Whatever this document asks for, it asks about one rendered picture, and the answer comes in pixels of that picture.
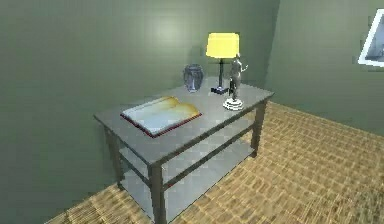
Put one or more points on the blue-grey glass vase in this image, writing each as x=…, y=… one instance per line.
x=193, y=77

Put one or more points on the grey side table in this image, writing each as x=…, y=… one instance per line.
x=186, y=133

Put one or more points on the white-framed wall picture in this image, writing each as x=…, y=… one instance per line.
x=375, y=41

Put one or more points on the yellow-shade table lamp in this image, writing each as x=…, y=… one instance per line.
x=222, y=45

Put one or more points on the open red-edged book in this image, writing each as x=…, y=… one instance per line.
x=160, y=115

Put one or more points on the grey figure statuette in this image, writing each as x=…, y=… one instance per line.
x=235, y=80

